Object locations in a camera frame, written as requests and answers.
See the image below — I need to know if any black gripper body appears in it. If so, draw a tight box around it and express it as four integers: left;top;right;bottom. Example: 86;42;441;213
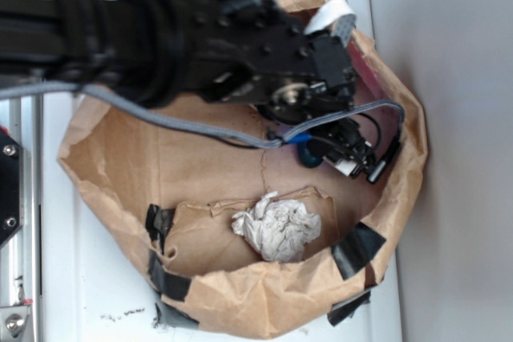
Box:
257;36;402;184

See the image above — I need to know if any dark green plastic pickle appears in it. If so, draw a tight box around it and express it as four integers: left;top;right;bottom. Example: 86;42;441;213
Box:
297;142;323;168

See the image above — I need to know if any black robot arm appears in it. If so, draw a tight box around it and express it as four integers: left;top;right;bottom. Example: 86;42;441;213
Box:
1;0;400;183

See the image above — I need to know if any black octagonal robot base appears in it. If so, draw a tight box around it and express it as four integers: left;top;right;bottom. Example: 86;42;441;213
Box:
0;128;22;247

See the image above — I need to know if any crumpled white paper ball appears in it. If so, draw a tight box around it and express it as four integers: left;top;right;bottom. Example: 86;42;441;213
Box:
232;191;321;263

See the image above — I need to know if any brown paper bag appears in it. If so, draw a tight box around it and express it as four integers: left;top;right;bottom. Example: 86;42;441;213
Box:
57;0;429;340

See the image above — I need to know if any white flat ribbon cable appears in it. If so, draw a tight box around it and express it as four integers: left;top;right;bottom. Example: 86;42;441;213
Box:
303;0;357;37

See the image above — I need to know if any grey braided cable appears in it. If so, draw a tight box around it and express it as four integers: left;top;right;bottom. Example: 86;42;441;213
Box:
0;81;406;150

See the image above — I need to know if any aluminium frame rail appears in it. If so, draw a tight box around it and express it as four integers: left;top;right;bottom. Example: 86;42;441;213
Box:
1;97;42;341

